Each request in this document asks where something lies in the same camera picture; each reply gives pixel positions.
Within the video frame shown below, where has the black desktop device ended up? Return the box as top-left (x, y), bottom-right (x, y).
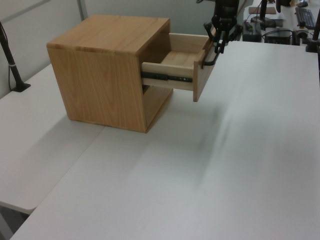
top-left (264, 29), bottom-right (294, 46)

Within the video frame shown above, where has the black computer keyboard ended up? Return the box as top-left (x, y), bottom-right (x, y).
top-left (294, 6), bottom-right (317, 30)

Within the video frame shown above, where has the wooden drawer cabinet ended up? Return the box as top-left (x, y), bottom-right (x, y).
top-left (46, 14), bottom-right (174, 134)

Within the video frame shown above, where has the brown desk pad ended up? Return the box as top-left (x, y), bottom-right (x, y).
top-left (248, 6), bottom-right (276, 15)

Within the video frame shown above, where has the black electronics box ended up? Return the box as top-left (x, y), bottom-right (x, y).
top-left (242, 20), bottom-right (262, 42)

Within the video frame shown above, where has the black camera stand pole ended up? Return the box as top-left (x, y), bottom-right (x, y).
top-left (0, 21), bottom-right (32, 94)

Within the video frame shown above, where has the grey metal partition post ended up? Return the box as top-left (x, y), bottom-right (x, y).
top-left (76, 0), bottom-right (89, 21)

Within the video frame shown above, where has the black clamp stand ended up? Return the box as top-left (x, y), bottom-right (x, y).
top-left (303, 0), bottom-right (320, 54)

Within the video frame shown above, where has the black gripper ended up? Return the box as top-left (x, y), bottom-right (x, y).
top-left (203, 0), bottom-right (243, 55)

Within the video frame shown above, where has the black monitor stand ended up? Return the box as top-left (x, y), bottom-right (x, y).
top-left (250, 0), bottom-right (277, 27)

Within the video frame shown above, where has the wooden drawer with bar handle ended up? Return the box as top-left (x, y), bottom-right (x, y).
top-left (141, 26), bottom-right (224, 103)

